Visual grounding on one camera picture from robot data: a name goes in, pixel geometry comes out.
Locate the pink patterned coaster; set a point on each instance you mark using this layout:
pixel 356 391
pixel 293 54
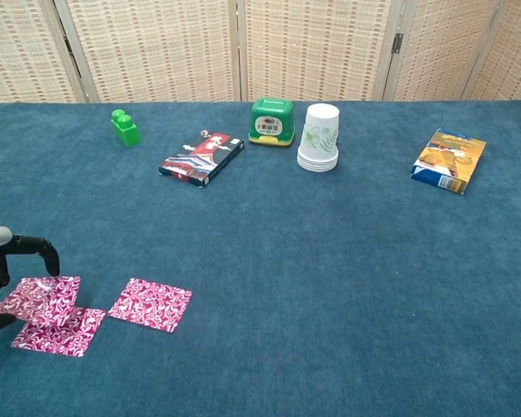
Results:
pixel 48 299
pixel 65 341
pixel 149 306

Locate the green toy building brick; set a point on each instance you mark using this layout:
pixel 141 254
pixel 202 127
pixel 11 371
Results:
pixel 128 132

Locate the woven bamboo screen panel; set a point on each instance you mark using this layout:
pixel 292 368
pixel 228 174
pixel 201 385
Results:
pixel 17 48
pixel 152 48
pixel 516 56
pixel 438 52
pixel 317 48

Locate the metal screen hinge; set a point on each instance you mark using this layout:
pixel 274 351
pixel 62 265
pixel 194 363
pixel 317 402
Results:
pixel 67 46
pixel 397 43

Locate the black and red cardboard box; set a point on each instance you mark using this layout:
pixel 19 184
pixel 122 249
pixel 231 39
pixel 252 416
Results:
pixel 199 158

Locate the blue table cloth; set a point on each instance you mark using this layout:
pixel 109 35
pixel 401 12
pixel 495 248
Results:
pixel 286 260

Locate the green plastic container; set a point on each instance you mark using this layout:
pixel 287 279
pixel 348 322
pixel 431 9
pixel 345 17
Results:
pixel 271 117

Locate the white paper cup stack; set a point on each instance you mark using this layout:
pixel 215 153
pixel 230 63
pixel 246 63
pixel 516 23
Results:
pixel 319 134

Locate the yellow and blue snack box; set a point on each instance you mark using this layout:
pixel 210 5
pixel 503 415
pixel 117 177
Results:
pixel 449 160

